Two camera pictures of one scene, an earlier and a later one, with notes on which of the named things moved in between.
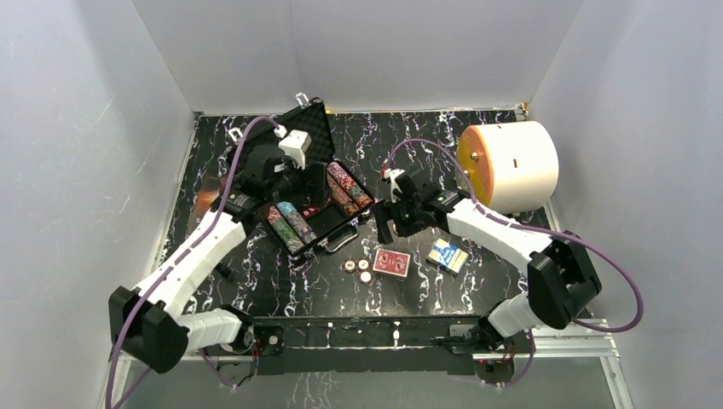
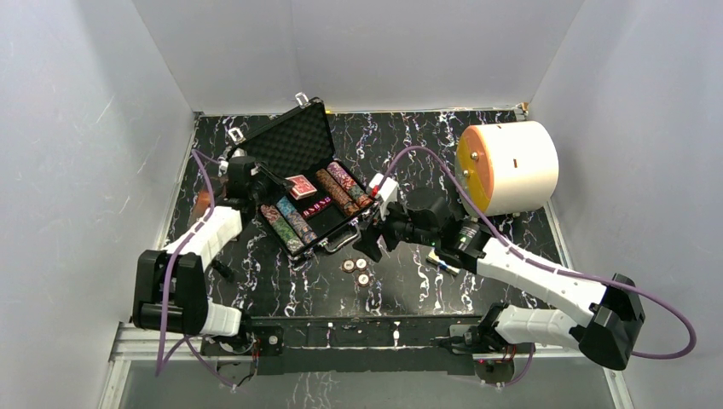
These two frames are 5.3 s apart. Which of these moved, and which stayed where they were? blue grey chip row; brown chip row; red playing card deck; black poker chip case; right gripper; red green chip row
Moved: red playing card deck; right gripper
Stayed: blue grey chip row; brown chip row; black poker chip case; red green chip row
